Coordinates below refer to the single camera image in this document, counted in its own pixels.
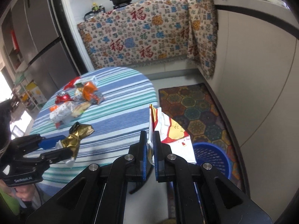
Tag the striped blue green tablecloth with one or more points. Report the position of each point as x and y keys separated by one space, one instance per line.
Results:
x=117 y=123

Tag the beige flat snack packet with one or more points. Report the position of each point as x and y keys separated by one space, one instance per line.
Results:
x=79 y=109

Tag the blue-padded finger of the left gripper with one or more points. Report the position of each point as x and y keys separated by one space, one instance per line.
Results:
x=48 y=143

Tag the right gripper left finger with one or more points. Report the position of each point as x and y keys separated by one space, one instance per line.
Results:
x=137 y=168

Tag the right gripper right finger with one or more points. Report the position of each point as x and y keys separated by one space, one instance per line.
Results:
x=164 y=160

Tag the white crumpled paper bag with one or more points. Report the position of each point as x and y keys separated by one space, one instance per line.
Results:
x=61 y=114

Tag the green white milk carton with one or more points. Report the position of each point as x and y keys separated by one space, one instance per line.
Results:
x=82 y=81

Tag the patterned Chinese character blanket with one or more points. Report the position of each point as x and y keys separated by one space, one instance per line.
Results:
x=154 y=30

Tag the grey double-door refrigerator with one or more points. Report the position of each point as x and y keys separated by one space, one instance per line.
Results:
x=50 y=64

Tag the white red yellow paper wrapper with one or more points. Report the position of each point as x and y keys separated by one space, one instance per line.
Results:
x=171 y=133

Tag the colourful hexagon floor mat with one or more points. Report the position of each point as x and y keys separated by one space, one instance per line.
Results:
x=193 y=107

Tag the crushed red soda can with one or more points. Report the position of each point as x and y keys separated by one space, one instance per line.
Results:
x=62 y=98

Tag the white storage shelf rack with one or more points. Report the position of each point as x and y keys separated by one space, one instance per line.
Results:
x=28 y=92

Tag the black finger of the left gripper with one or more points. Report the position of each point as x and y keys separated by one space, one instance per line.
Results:
x=57 y=155

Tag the person's left hand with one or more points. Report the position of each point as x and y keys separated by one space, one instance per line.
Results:
x=25 y=193

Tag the gold foil wrapper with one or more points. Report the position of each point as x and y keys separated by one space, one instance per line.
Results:
x=76 y=133

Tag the red plastic bag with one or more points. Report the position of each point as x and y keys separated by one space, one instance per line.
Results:
x=71 y=84

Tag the blue plastic trash basket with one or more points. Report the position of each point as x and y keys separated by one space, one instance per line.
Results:
x=209 y=153

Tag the orange blue snack bag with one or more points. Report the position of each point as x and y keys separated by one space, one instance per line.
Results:
x=88 y=93

